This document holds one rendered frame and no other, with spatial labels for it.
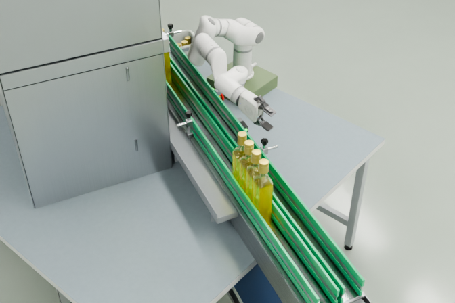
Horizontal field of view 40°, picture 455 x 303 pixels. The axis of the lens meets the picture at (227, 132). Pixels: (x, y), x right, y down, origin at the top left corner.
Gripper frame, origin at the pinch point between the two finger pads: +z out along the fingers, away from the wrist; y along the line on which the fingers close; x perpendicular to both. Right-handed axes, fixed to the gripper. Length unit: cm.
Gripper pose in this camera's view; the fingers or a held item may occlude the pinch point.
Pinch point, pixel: (270, 120)
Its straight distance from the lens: 241.1
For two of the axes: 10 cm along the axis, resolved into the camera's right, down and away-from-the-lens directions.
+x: 7.1, -5.3, 4.7
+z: 7.1, 5.9, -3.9
